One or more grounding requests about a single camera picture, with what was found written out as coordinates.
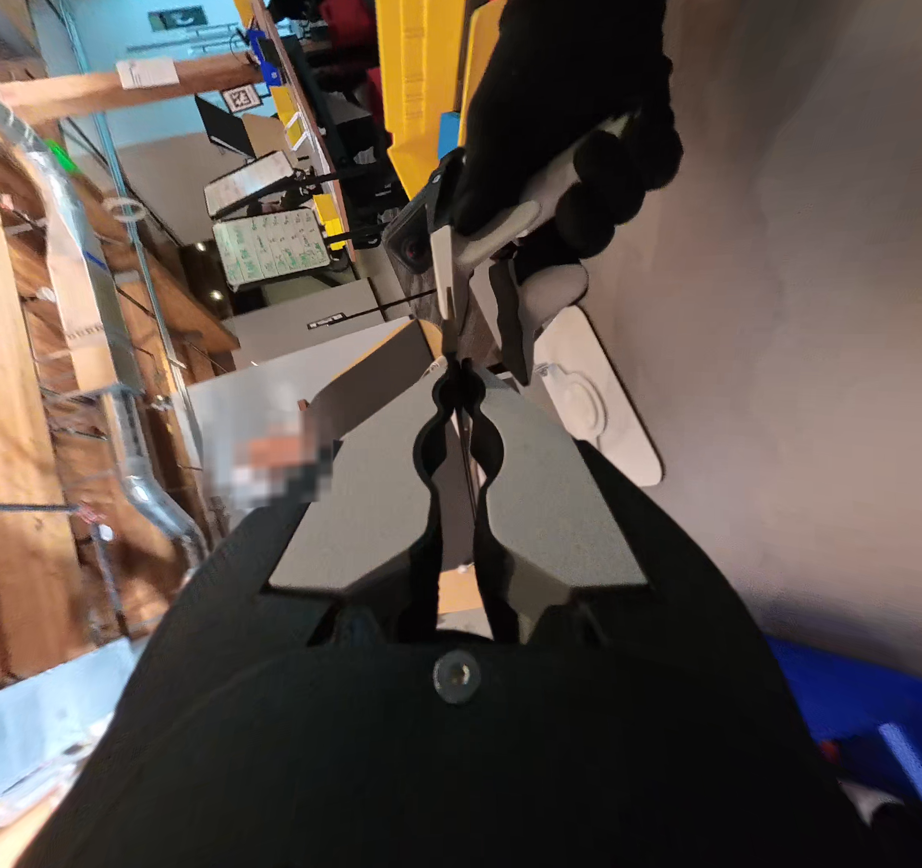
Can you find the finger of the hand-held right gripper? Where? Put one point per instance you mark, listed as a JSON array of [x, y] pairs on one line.
[[554, 295], [444, 270]]

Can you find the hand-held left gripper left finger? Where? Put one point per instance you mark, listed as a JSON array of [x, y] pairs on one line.
[[360, 515]]

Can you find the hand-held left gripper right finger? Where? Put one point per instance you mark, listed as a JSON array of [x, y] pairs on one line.
[[562, 508]]

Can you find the yellow plastic bin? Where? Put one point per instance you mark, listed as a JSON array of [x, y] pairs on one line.
[[418, 54]]

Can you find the blue plastic bin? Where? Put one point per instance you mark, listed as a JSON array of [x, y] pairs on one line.
[[828, 688]]

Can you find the person's right hand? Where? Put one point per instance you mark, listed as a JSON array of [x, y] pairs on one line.
[[569, 68]]

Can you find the white base book stand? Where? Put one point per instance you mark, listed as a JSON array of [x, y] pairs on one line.
[[605, 407]]

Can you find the whiteboard with green writing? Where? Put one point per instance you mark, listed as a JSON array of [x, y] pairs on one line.
[[274, 245]]

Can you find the framed whiteboard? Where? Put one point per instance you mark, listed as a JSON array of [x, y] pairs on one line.
[[248, 180]]

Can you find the square tag sign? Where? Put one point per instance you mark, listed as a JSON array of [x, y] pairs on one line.
[[240, 99]]

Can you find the white paper note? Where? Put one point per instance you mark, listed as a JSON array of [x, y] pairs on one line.
[[148, 72]]

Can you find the green exit sign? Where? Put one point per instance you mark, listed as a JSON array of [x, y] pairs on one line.
[[61, 155]]

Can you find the rectangular metal air duct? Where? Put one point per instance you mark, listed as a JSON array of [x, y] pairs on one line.
[[86, 285]]

